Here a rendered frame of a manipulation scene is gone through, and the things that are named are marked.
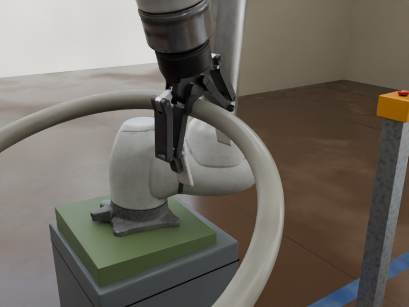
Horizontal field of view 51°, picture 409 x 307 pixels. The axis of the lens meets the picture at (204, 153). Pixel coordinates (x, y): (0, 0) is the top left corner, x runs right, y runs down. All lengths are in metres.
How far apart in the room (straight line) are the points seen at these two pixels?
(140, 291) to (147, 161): 0.31
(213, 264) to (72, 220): 0.39
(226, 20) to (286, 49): 5.89
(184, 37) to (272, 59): 6.22
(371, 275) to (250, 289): 1.59
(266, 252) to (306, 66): 6.91
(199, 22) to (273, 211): 0.25
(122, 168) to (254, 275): 0.72
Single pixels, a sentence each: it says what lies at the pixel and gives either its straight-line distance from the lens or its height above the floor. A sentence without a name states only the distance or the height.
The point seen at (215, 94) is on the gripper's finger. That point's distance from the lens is 0.67.
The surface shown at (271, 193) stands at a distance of 0.48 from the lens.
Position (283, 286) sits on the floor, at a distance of 2.38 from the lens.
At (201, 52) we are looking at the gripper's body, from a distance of 0.58.
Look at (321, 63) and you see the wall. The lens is 7.56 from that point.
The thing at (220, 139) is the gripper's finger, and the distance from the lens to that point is 0.75.
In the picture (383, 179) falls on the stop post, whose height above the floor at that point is 0.76.
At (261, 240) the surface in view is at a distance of 0.44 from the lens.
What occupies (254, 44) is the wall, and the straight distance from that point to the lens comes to 6.48.
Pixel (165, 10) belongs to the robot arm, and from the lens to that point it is 0.53.
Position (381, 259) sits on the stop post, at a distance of 1.93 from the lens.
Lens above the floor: 1.43
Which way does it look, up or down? 20 degrees down
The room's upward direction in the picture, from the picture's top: straight up
